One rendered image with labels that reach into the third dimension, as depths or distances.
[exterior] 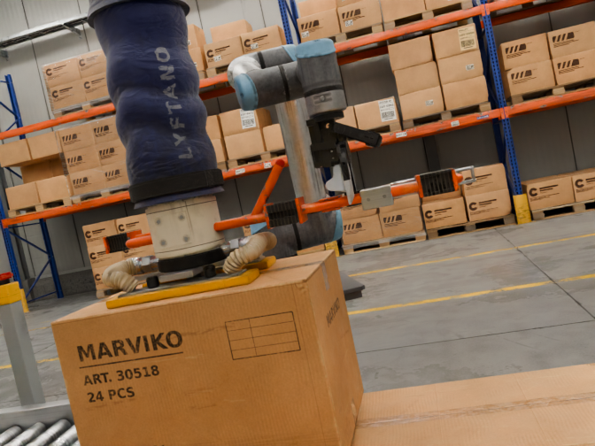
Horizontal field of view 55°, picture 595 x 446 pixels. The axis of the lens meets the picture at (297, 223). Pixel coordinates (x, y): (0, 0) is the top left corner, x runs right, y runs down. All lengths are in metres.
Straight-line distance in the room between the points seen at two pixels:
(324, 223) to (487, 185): 6.44
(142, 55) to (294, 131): 0.80
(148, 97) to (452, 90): 7.31
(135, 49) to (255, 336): 0.68
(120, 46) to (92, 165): 8.41
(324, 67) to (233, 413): 0.77
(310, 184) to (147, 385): 1.03
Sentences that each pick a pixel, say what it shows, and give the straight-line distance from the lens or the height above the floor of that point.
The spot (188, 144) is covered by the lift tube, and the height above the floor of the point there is 1.27.
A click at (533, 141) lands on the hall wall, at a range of 9.85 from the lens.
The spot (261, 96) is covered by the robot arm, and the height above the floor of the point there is 1.36.
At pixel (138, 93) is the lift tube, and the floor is 1.40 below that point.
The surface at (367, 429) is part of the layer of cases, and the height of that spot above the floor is 0.54.
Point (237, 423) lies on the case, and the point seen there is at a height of 0.66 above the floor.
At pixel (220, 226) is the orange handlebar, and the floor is 1.07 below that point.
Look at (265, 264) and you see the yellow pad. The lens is 1.42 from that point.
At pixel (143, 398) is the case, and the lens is 1.36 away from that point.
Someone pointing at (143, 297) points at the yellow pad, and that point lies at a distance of 1.33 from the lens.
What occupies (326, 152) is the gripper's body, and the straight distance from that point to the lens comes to 1.31.
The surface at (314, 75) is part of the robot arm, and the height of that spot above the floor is 1.36.
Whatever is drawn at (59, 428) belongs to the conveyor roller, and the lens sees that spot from 2.05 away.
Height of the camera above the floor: 1.13
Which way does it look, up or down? 4 degrees down
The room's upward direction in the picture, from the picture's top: 12 degrees counter-clockwise
